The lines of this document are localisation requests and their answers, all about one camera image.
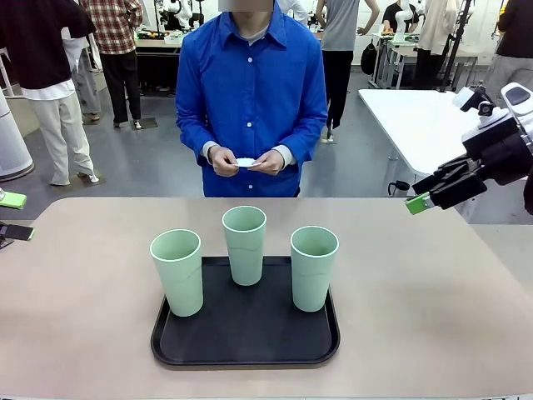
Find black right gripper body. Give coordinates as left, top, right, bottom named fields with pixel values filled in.
left=461, top=120, right=533, bottom=187

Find pale green plastic cup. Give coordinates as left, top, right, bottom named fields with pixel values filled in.
left=290, top=226, right=340, bottom=313
left=221, top=205, right=267, bottom=287
left=149, top=228, right=205, bottom=318

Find person's left forearm blue sleeve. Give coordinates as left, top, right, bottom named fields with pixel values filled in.
left=272, top=116, right=329, bottom=168

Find person's right forearm blue sleeve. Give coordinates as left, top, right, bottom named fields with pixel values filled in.
left=176, top=116, right=221, bottom=164

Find person's left hand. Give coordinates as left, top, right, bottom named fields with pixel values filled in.
left=257, top=148, right=286, bottom=177

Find person's right hand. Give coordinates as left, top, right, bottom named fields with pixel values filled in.
left=207, top=146, right=241, bottom=178

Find white table leg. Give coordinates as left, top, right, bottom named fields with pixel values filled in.
left=386, top=139, right=417, bottom=197

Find white cylindrical air purifier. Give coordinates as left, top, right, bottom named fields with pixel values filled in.
left=0, top=89, right=35, bottom=183

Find white table top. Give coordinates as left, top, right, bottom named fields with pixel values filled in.
left=357, top=87, right=484, bottom=176

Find white background desk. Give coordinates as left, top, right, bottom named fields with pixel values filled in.
left=372, top=32, right=480, bottom=91

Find person black top grey trousers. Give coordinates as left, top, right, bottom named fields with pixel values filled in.
left=482, top=0, right=533, bottom=108

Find black tripod stand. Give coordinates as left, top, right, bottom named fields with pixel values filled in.
left=436, top=0, right=476, bottom=93

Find figure white top grey trousers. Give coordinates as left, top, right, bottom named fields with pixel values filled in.
left=62, top=28, right=102, bottom=125

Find black hanging bag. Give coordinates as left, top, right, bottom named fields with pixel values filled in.
left=360, top=39, right=378, bottom=77

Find figure in beige coat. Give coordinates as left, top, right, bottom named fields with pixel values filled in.
left=414, top=0, right=459, bottom=91

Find figure dark top beige trousers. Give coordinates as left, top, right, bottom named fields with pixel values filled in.
left=0, top=0, right=101, bottom=188

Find figure grey shirt black trousers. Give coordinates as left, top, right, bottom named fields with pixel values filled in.
left=315, top=0, right=381, bottom=143

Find dark background desk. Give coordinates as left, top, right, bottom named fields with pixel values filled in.
left=135, top=37, right=184, bottom=98

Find person in plaid shirt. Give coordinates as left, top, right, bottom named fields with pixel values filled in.
left=78, top=0, right=145, bottom=130

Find person in blue shirt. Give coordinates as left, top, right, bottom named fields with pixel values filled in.
left=175, top=0, right=329, bottom=198

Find white background humanoid robot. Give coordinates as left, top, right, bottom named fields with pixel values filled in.
left=160, top=0, right=197, bottom=31

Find black plastic serving tray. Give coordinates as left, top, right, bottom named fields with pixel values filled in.
left=150, top=255, right=341, bottom=368

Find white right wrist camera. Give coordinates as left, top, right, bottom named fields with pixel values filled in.
left=452, top=85, right=501, bottom=126

